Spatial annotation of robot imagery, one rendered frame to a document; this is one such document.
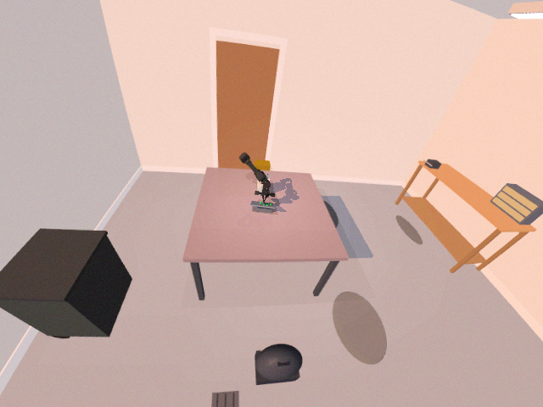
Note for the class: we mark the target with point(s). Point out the grey switch panel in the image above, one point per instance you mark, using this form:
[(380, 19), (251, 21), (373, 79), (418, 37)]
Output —
[(262, 207)]

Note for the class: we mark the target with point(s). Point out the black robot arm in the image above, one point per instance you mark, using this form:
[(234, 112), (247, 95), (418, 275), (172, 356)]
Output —
[(260, 175)]

